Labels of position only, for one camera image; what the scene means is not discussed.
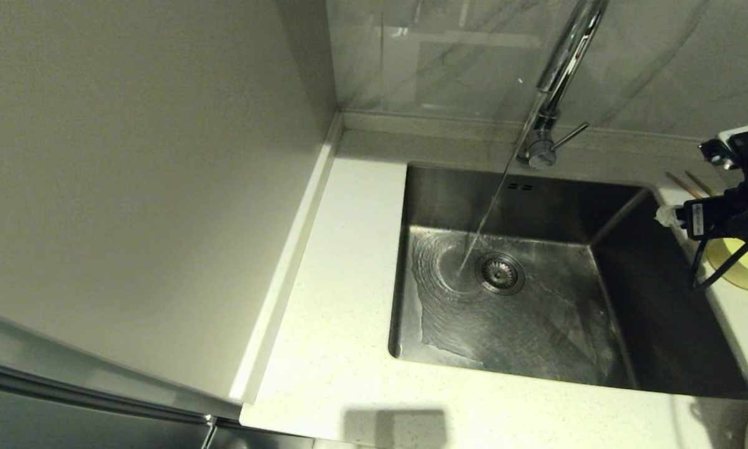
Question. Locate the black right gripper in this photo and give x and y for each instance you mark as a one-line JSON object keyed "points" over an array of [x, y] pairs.
{"points": [[735, 218]]}

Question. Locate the chrome kitchen faucet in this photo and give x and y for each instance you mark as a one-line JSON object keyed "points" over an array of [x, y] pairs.
{"points": [[567, 56]]}

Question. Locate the stainless steel sink basin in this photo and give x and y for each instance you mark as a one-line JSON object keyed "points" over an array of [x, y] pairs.
{"points": [[536, 324]]}

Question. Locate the brown wooden chopstick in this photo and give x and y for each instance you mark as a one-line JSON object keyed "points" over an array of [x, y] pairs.
{"points": [[700, 183], [682, 185]]}

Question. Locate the round metal drain strainer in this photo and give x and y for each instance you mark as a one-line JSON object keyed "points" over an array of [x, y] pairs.
{"points": [[500, 272]]}

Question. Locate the beige tall side panel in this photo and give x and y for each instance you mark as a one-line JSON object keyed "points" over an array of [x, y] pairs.
{"points": [[131, 156]]}

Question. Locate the grey stainless appliance door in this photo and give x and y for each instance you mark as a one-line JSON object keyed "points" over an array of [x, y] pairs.
{"points": [[68, 424]]}

